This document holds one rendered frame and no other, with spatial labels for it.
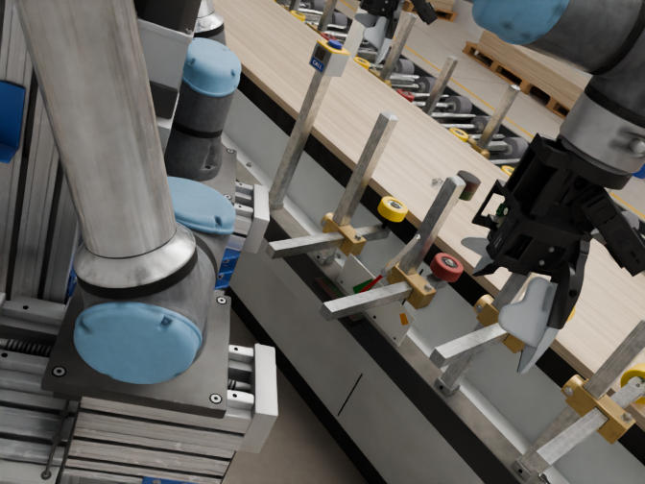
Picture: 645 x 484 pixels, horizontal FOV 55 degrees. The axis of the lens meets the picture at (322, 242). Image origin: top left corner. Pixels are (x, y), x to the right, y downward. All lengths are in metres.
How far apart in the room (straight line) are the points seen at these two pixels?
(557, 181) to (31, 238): 0.71
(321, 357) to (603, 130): 1.72
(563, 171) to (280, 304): 1.79
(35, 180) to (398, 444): 1.44
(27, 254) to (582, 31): 0.78
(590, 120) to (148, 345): 0.44
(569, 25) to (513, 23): 0.04
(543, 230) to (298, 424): 1.78
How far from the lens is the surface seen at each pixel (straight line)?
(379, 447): 2.10
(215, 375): 0.85
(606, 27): 0.52
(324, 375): 2.18
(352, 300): 1.39
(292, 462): 2.16
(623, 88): 0.55
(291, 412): 2.29
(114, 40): 0.51
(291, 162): 1.82
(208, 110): 1.17
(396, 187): 1.87
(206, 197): 0.75
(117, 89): 0.52
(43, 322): 0.95
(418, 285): 1.53
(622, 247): 0.63
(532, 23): 0.50
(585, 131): 0.56
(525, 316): 0.60
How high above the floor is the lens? 1.65
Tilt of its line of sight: 31 degrees down
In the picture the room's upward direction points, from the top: 25 degrees clockwise
